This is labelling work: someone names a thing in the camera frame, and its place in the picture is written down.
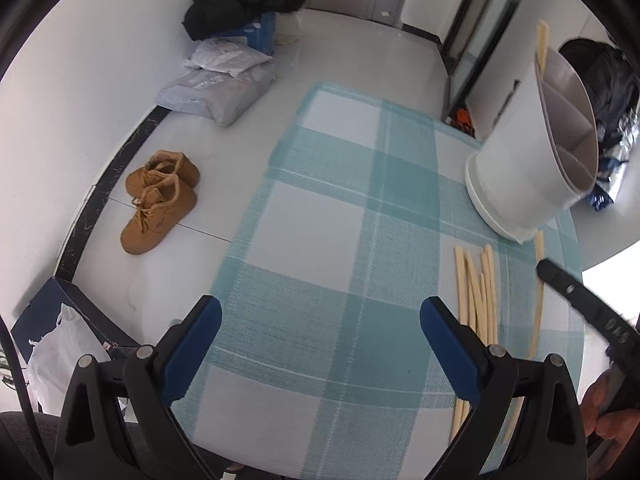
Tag blue cardboard box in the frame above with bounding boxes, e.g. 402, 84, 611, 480
215, 12, 278, 56

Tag grey parcel bag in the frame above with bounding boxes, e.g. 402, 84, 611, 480
156, 64, 277, 128

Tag black jacket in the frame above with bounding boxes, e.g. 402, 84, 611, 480
182, 0, 310, 42

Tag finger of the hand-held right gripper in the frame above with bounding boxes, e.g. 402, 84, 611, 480
536, 257, 602, 324

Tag teal plaid tablecloth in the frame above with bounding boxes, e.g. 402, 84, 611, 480
172, 82, 586, 480

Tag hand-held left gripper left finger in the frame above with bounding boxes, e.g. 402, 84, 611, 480
52, 295, 223, 480

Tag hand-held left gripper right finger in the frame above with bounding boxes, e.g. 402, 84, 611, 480
420, 296, 588, 480

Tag person's right hand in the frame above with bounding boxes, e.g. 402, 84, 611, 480
581, 369, 640, 443

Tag grey cloth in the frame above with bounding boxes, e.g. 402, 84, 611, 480
0, 410, 68, 480

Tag black door frame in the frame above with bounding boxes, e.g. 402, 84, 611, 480
441, 0, 537, 126

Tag dark blue box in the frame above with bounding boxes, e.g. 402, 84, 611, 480
10, 277, 142, 386

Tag orange and black item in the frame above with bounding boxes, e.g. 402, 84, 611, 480
449, 106, 475, 135

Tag wooden chopstick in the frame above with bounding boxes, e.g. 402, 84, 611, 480
536, 20, 550, 69

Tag pile of wooden chopsticks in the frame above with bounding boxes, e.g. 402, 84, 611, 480
449, 230, 547, 445

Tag white utensil holder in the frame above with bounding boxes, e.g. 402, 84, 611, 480
465, 46, 601, 245

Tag tan suede boot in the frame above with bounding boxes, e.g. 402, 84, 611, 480
121, 176, 198, 256
125, 150, 201, 198

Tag crumpled white plastic bag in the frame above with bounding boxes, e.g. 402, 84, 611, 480
27, 302, 128, 413

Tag black backpack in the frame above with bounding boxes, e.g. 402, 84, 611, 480
557, 37, 640, 161

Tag black cable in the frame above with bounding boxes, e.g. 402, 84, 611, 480
0, 310, 43, 480

